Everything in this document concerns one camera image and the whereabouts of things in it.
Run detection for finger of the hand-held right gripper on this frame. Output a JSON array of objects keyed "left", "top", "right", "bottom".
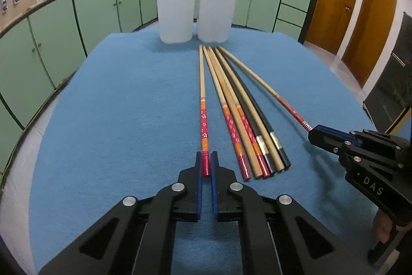
[
  {"left": 314, "top": 124, "right": 412, "bottom": 166},
  {"left": 308, "top": 130, "right": 399, "bottom": 181}
]

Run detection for green lower kitchen cabinets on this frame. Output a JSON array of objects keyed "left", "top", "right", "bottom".
[{"left": 0, "top": 0, "right": 317, "bottom": 176}]

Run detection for blue table mat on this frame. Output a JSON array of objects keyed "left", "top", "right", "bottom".
[{"left": 28, "top": 28, "right": 382, "bottom": 275}]

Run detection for black gold-banded chopstick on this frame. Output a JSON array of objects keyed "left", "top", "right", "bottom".
[
  {"left": 218, "top": 49, "right": 278, "bottom": 174},
  {"left": 222, "top": 51, "right": 292, "bottom": 168}
]

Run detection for black framed cabinet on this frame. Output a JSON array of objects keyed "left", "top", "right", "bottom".
[{"left": 362, "top": 11, "right": 412, "bottom": 134}]

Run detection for red striped bamboo chopstick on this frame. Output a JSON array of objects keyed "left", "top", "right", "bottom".
[{"left": 219, "top": 47, "right": 312, "bottom": 132}]

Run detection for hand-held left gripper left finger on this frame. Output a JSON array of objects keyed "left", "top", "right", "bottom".
[{"left": 39, "top": 151, "right": 204, "bottom": 275}]

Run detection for white two-compartment utensil holder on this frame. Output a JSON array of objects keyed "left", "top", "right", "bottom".
[{"left": 155, "top": 0, "right": 239, "bottom": 44}]

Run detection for plain wooden door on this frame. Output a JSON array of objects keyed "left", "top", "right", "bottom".
[{"left": 341, "top": 0, "right": 398, "bottom": 87}]

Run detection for person's right hand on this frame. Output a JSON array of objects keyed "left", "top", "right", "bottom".
[{"left": 374, "top": 211, "right": 394, "bottom": 244}]

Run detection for red flower-pattern bamboo chopstick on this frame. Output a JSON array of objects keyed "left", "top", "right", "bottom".
[{"left": 199, "top": 44, "right": 211, "bottom": 178}]

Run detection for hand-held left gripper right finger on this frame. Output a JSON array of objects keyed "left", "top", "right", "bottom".
[{"left": 210, "top": 151, "right": 375, "bottom": 275}]

